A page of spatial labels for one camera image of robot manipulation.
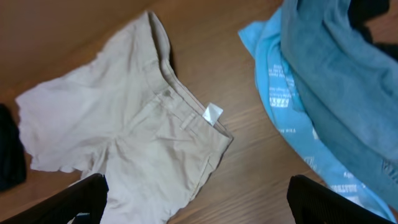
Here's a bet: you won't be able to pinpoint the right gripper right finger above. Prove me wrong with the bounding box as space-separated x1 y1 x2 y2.
287 175 393 224

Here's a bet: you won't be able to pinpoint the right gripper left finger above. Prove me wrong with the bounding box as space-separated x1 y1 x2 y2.
1 173 109 224

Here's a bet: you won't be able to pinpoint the beige shorts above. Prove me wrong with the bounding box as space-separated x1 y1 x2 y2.
16 12 232 223

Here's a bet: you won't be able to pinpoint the folded black garment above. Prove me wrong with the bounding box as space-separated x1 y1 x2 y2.
1 103 26 191

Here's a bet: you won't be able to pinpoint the light blue printed t-shirt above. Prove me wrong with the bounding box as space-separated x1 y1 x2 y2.
239 9 396 222

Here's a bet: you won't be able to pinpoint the blue denim jeans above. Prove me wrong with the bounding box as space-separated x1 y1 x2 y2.
280 0 397 207

